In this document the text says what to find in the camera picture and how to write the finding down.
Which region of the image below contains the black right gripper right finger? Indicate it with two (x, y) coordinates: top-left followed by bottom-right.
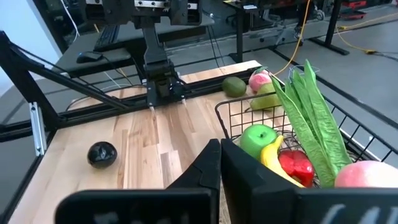
(221, 139), (398, 224)

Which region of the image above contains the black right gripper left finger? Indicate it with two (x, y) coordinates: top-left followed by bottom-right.
(55, 139), (221, 224)

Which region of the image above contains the yellow banana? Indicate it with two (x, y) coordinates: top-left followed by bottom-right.
(260, 134), (305, 189)

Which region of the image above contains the red bell pepper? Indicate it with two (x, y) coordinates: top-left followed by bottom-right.
(278, 149), (315, 189)

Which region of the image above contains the green apple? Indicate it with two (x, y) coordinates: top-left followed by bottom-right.
(239, 124), (279, 161)

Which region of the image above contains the black plum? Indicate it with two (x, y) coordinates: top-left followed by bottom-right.
(86, 141), (118, 169)

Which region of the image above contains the green bean pod bundle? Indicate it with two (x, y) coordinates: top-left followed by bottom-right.
(269, 59), (352, 189)

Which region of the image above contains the green pear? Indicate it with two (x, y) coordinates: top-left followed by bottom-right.
(249, 82), (282, 112)

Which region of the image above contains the pink peach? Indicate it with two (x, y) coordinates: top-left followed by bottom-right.
(334, 160), (398, 189)
(248, 68), (273, 93)

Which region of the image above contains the dark green avocado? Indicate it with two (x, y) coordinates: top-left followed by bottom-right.
(221, 76), (248, 98)

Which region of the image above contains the grey desk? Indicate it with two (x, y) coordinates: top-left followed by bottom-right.
(54, 12), (215, 78)

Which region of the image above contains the black keyboard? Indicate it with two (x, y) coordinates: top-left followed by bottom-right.
(93, 24), (121, 52)

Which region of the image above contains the black computer mouse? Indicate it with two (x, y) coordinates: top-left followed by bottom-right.
(76, 51), (104, 64)

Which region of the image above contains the black wire basket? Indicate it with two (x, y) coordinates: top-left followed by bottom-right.
(214, 65), (398, 189)

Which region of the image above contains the black aluminium rig frame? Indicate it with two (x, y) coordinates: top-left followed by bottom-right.
(0, 30), (262, 224)

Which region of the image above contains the silver aluminium bracket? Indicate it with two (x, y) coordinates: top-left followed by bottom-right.
(29, 101), (48, 157)

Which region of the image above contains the yellow extension cable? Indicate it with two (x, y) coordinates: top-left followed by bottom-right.
(273, 0), (312, 77)
(335, 12), (398, 55)

